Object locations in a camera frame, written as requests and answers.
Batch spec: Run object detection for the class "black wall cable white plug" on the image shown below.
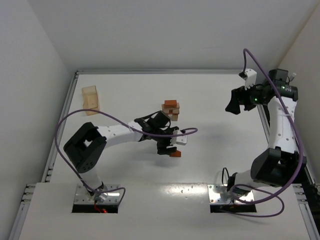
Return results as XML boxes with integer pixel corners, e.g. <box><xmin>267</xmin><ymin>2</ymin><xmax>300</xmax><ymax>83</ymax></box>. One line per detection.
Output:
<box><xmin>288</xmin><ymin>72</ymin><xmax>297</xmax><ymax>83</ymax></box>

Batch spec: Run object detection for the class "clear plastic block box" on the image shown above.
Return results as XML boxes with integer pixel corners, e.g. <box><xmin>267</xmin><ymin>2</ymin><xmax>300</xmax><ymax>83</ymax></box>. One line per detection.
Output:
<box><xmin>81</xmin><ymin>85</ymin><xmax>100</xmax><ymax>116</ymax></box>

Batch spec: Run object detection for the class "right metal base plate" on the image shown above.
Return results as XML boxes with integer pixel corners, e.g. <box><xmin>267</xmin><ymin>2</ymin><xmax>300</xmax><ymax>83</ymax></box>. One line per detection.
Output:
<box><xmin>207</xmin><ymin>184</ymin><xmax>244</xmax><ymax>206</ymax></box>

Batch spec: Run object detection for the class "long light wood block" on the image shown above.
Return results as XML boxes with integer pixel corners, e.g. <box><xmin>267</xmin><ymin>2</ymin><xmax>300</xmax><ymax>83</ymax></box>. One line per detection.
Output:
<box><xmin>161</xmin><ymin>103</ymin><xmax>180</xmax><ymax>113</ymax></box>

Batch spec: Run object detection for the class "purple cable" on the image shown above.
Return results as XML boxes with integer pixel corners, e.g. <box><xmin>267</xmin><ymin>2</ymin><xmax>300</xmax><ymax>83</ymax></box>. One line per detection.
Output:
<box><xmin>219</xmin><ymin>48</ymin><xmax>305</xmax><ymax>218</ymax></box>
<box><xmin>54</xmin><ymin>109</ymin><xmax>199</xmax><ymax>201</ymax></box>

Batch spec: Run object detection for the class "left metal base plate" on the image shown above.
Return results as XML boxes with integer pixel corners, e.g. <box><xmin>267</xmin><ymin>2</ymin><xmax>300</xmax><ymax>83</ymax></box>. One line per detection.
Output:
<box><xmin>73</xmin><ymin>184</ymin><xmax>120</xmax><ymax>206</ymax></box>

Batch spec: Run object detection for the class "orange arch wood block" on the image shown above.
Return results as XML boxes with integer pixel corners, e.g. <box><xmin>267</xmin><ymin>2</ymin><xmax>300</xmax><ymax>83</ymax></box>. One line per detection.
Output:
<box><xmin>164</xmin><ymin>100</ymin><xmax>178</xmax><ymax>109</ymax></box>

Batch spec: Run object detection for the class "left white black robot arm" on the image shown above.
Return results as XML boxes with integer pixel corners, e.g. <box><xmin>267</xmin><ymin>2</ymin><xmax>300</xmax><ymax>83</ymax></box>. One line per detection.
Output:
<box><xmin>63</xmin><ymin>111</ymin><xmax>180</xmax><ymax>195</ymax></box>

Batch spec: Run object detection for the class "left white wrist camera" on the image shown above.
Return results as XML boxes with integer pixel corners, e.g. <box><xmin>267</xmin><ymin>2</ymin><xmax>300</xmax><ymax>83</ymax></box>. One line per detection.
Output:
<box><xmin>171</xmin><ymin>130</ymin><xmax>188</xmax><ymax>146</ymax></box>

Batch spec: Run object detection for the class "metal base plate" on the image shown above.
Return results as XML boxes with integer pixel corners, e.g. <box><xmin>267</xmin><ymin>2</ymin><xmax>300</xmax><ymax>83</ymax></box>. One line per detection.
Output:
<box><xmin>207</xmin><ymin>184</ymin><xmax>244</xmax><ymax>206</ymax></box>
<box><xmin>73</xmin><ymin>184</ymin><xmax>120</xmax><ymax>206</ymax></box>

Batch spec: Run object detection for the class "red-brown wedge block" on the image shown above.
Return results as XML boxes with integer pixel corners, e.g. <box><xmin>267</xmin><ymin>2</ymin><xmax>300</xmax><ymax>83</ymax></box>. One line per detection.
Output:
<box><xmin>170</xmin><ymin>150</ymin><xmax>182</xmax><ymax>158</ymax></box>

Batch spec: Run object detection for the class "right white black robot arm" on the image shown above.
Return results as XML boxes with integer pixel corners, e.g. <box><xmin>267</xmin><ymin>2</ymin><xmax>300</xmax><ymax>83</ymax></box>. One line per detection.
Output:
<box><xmin>225</xmin><ymin>68</ymin><xmax>307</xmax><ymax>196</ymax></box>

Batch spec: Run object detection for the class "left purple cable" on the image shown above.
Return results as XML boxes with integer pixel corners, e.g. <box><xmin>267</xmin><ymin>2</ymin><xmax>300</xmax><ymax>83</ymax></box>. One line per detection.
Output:
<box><xmin>54</xmin><ymin>109</ymin><xmax>199</xmax><ymax>201</ymax></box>

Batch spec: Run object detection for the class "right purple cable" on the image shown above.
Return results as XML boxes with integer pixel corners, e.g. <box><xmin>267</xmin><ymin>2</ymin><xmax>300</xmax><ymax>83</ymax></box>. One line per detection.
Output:
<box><xmin>219</xmin><ymin>48</ymin><xmax>305</xmax><ymax>218</ymax></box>

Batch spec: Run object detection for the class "light tan wood block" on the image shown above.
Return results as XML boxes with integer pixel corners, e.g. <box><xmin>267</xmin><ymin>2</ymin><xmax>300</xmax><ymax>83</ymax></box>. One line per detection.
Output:
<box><xmin>171</xmin><ymin>114</ymin><xmax>179</xmax><ymax>122</ymax></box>

